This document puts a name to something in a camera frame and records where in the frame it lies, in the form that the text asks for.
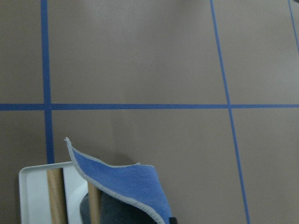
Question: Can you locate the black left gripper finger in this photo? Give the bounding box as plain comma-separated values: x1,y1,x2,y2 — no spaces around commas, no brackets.
169,217,178,224

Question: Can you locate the white towel rack with wooden bars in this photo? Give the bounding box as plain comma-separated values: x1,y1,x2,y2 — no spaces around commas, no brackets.
19,162,101,224

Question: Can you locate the blue microfiber towel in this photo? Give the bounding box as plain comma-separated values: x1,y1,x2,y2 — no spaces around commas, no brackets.
65,138,172,224

